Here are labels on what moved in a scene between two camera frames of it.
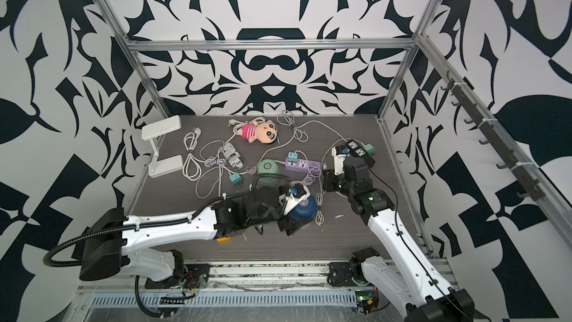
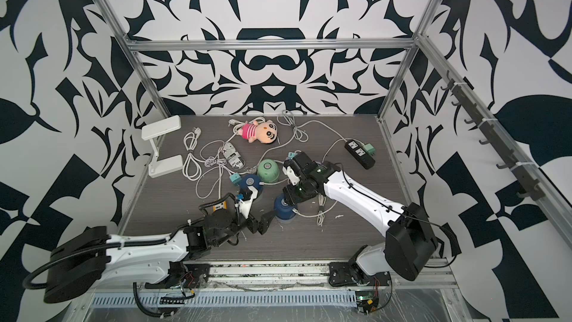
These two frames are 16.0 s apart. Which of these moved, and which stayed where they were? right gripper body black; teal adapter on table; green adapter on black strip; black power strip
Moved: right gripper body black
Stayed: green adapter on black strip; black power strip; teal adapter on table
